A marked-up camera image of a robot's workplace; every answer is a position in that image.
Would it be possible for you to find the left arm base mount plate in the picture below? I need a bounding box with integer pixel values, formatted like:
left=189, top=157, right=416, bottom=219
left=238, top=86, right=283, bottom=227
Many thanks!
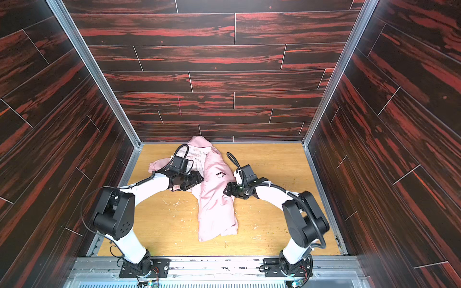
left=119, top=258, right=170, bottom=278

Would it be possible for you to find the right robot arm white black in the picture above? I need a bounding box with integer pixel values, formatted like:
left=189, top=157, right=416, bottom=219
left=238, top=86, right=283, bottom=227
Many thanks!
left=223, top=165, right=330, bottom=275

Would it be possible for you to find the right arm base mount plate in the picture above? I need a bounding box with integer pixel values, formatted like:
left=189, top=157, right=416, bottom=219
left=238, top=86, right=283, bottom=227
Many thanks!
left=259, top=256, right=313, bottom=278

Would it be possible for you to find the aluminium front rail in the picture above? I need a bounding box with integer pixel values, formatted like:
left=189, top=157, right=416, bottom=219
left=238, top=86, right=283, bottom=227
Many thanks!
left=64, top=256, right=372, bottom=288

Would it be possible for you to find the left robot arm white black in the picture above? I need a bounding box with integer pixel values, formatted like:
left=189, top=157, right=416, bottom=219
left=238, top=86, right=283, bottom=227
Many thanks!
left=90, top=156, right=204, bottom=276

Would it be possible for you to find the pink zip-up jacket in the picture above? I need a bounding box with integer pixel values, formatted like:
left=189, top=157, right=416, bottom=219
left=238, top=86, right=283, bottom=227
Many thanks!
left=148, top=136, right=239, bottom=242

